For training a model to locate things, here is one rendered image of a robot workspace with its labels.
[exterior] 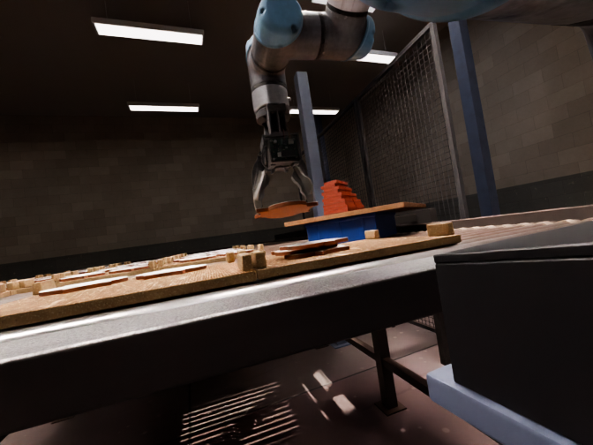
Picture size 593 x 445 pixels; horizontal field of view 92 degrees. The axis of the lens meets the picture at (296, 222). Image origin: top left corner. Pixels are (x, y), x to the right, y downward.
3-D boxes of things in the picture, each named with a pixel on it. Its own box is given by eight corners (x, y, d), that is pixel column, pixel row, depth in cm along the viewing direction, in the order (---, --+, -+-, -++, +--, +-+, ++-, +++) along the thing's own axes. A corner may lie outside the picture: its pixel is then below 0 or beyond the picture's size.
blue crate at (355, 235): (399, 233, 131) (395, 211, 131) (379, 239, 104) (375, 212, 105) (337, 240, 147) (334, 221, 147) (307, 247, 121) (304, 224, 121)
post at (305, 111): (353, 343, 240) (311, 69, 251) (335, 349, 235) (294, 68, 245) (344, 337, 257) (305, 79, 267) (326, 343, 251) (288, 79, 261)
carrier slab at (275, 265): (461, 242, 57) (461, 234, 57) (258, 280, 44) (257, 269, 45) (368, 244, 90) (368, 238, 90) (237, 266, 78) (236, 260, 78)
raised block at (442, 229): (455, 234, 58) (454, 221, 58) (448, 236, 57) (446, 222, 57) (433, 236, 63) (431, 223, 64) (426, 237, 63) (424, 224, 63)
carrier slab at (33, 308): (257, 281, 44) (256, 270, 44) (-117, 351, 31) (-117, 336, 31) (234, 267, 77) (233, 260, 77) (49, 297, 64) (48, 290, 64)
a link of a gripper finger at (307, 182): (317, 206, 57) (290, 167, 56) (310, 209, 62) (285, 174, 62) (329, 197, 57) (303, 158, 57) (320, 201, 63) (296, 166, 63)
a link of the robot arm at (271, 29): (320, -11, 47) (302, 36, 58) (253, -16, 44) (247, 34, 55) (328, 35, 47) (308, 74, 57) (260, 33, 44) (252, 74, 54)
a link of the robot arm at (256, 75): (245, 26, 55) (242, 55, 63) (253, 81, 54) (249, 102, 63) (285, 28, 57) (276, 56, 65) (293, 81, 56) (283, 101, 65)
